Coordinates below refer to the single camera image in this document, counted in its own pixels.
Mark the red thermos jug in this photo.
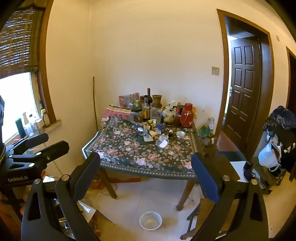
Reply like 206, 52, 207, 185
180, 103, 194, 128

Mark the liquor bottle with yellow label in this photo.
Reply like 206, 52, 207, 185
142, 95, 150, 120

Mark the brown glass jar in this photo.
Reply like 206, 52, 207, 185
203, 135, 218, 146

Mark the red patterned packet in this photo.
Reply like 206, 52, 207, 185
119, 93, 140, 108

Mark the large clear glass jar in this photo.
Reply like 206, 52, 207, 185
150, 104, 163, 123

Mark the clear plastic container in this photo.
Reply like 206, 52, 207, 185
155, 136, 169, 149

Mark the dark wine bottle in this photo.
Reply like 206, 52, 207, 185
146, 88, 153, 109

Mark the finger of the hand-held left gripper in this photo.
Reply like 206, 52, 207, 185
10, 141, 70, 169
5, 133, 49, 155

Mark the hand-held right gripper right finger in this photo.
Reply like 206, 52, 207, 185
191, 152, 270, 241

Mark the wooden clothes rack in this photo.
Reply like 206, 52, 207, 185
252, 151, 287, 195

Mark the brown door frame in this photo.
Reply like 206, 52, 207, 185
217, 9, 275, 154

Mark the orange cardboard box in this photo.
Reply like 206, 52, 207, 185
108, 174, 142, 184

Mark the red and white printed bag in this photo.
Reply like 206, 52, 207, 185
102, 105, 132, 121

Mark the white plastic bucket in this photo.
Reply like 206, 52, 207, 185
139, 211, 162, 231

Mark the wooden window frame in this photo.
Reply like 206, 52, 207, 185
37, 0, 63, 131

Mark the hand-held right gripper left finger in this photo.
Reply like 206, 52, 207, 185
21, 152, 101, 241

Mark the wooden table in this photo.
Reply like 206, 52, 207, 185
98, 120, 206, 212

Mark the wooden stool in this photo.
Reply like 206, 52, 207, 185
180, 197, 216, 240

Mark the red sauce bottle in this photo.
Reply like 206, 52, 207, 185
174, 106, 181, 127

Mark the small labelled bottle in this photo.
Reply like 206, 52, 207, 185
136, 127, 151, 140

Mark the bamboo window blind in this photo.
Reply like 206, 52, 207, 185
0, 0, 45, 80

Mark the brown panelled door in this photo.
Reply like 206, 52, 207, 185
223, 38, 262, 145

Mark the thin wooden stick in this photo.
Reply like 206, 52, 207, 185
92, 76, 99, 134

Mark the wooden chair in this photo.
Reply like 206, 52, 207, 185
196, 148, 247, 186

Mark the pile of dark clothes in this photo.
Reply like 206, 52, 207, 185
262, 105, 296, 149

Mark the dark glass jar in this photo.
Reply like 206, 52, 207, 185
131, 107, 143, 122

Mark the white plastic bag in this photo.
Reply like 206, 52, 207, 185
258, 141, 282, 172

